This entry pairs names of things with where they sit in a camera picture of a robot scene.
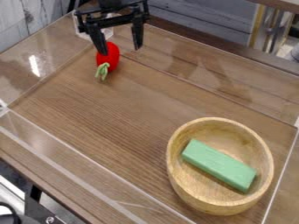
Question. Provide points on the red knitted fruit green stem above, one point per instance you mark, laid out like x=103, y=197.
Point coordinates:
x=107, y=62

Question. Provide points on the metal chair frame background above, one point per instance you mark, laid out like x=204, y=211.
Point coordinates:
x=273, y=18

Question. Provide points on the black table leg bracket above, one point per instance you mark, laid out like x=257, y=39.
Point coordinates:
x=20, y=210

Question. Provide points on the clear acrylic tray walls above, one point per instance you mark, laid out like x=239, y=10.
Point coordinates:
x=86, y=139

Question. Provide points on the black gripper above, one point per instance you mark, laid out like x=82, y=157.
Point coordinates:
x=112, y=13

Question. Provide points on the green rectangular block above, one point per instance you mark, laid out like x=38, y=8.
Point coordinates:
x=219, y=165

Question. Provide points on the round wooden bowl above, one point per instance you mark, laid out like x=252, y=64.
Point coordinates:
x=201, y=191

